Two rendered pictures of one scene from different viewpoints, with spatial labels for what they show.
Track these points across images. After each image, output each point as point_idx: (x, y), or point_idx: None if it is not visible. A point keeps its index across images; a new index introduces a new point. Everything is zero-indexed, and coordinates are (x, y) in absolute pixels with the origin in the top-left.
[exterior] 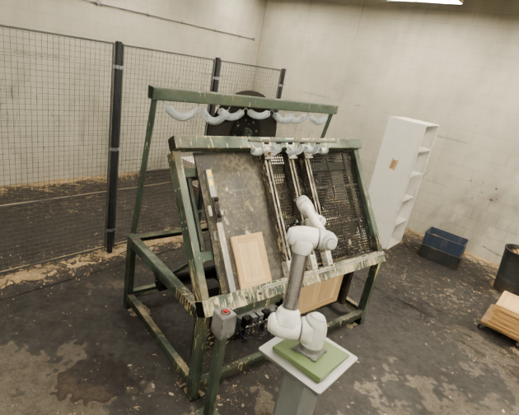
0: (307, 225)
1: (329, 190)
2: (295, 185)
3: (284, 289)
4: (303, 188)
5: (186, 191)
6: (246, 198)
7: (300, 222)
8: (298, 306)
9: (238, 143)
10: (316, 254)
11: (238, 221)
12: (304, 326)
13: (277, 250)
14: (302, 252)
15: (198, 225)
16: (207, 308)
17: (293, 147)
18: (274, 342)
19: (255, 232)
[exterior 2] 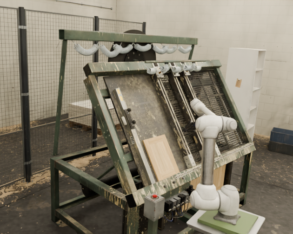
0: None
1: (205, 100)
2: (182, 96)
3: (190, 177)
4: (187, 99)
5: (104, 106)
6: (148, 109)
7: (194, 121)
8: None
9: (136, 67)
10: None
11: (146, 127)
12: (221, 197)
13: (178, 148)
14: (211, 135)
15: (116, 133)
16: (136, 198)
17: (176, 67)
18: (196, 216)
19: (160, 135)
